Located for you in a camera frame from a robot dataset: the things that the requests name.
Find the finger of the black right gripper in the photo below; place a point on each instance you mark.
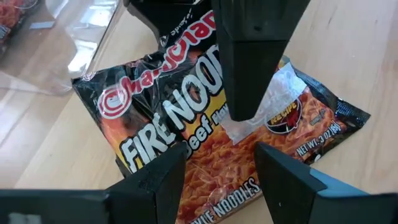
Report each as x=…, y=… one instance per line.
x=155, y=12
x=252, y=62

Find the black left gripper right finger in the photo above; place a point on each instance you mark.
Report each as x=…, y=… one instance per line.
x=295, y=193

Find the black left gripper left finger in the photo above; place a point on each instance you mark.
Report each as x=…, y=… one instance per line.
x=155, y=186

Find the black Fire Noodle pack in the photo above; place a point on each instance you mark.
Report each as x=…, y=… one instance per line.
x=149, y=102
x=12, y=12

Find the clear plastic bin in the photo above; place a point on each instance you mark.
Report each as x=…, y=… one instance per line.
x=62, y=46

